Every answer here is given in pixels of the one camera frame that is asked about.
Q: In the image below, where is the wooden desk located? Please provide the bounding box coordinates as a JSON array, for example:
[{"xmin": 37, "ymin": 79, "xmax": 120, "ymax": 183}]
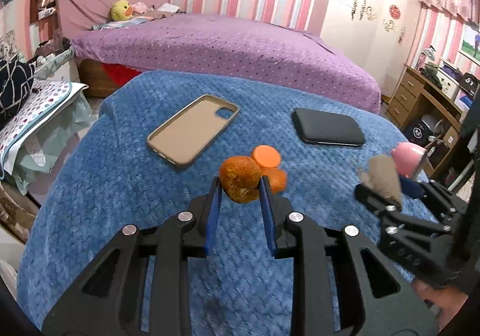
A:
[{"xmin": 385, "ymin": 65, "xmax": 461, "ymax": 179}]

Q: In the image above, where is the white wardrobe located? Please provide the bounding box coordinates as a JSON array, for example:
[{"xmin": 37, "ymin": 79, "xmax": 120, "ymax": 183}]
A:
[{"xmin": 320, "ymin": 0, "xmax": 420, "ymax": 97}]

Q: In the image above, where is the pink steel-lined mug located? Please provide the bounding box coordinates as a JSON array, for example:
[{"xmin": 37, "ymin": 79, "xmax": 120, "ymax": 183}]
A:
[{"xmin": 391, "ymin": 142, "xmax": 427, "ymax": 180}]

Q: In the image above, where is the orange round peel cap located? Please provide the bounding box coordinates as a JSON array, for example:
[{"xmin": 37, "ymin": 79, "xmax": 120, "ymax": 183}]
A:
[{"xmin": 250, "ymin": 145, "xmax": 281, "ymax": 168}]

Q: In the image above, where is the small orange peel piece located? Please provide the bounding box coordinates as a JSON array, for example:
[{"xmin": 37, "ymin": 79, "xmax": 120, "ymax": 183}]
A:
[{"xmin": 261, "ymin": 167, "xmax": 288, "ymax": 194}]

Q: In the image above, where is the white storage box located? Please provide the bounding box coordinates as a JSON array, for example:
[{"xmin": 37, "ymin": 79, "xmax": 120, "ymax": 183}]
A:
[{"xmin": 437, "ymin": 72, "xmax": 460, "ymax": 100}]

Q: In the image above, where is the yellow duck plush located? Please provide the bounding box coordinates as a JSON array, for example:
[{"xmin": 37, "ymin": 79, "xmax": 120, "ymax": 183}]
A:
[{"xmin": 110, "ymin": 0, "xmax": 134, "ymax": 21}]

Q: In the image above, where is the blue fleece blanket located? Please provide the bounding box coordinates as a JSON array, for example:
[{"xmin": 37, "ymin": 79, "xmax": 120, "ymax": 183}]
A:
[{"xmin": 17, "ymin": 71, "xmax": 404, "ymax": 335}]

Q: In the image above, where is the beige phone case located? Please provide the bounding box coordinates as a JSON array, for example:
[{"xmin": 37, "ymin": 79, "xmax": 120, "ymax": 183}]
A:
[{"xmin": 146, "ymin": 95, "xmax": 240, "ymax": 168}]

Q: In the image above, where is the dark patterned bag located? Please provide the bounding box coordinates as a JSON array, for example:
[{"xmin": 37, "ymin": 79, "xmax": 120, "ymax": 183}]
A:
[{"xmin": 0, "ymin": 59, "xmax": 35, "ymax": 127}]

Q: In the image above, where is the purple dotted bed cover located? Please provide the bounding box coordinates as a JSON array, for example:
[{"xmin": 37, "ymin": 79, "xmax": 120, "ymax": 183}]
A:
[{"xmin": 71, "ymin": 13, "xmax": 381, "ymax": 114}]

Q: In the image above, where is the heart patterned cloth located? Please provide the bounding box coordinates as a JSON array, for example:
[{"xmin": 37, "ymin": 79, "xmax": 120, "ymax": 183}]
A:
[{"xmin": 1, "ymin": 79, "xmax": 89, "ymax": 179}]

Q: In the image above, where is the black wallet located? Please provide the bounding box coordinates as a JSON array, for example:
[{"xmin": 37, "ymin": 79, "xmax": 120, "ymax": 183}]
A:
[{"xmin": 292, "ymin": 108, "xmax": 365, "ymax": 147}]

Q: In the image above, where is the right hand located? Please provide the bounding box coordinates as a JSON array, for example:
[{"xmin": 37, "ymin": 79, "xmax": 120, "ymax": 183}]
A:
[{"xmin": 412, "ymin": 280, "xmax": 469, "ymax": 330}]

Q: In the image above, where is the black box under desk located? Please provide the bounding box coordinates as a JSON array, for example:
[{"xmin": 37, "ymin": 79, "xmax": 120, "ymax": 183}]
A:
[{"xmin": 403, "ymin": 119, "xmax": 434, "ymax": 147}]

